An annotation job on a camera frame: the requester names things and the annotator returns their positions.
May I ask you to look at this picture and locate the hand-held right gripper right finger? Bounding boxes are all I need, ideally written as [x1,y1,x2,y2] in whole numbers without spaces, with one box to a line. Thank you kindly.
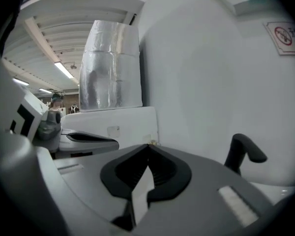
[134,144,275,236]

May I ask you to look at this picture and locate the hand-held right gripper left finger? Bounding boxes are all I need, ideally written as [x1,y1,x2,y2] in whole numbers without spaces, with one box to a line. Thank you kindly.
[53,143,151,231]

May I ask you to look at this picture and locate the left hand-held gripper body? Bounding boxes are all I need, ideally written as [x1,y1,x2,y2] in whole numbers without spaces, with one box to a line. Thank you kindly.
[9,92,62,152]

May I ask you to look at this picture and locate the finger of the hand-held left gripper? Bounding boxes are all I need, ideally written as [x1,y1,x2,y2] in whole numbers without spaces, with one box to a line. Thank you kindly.
[54,134,120,160]
[60,128,111,139]

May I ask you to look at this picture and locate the black faucet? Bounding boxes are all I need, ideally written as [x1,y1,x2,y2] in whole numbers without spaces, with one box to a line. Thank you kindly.
[223,133,268,177]

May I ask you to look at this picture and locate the silver foil duct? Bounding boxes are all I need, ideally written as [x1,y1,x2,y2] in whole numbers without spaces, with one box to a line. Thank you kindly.
[79,20,144,113]

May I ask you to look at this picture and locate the no smoking wall sign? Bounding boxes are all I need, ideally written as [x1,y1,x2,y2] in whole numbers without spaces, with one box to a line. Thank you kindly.
[262,21,295,57]

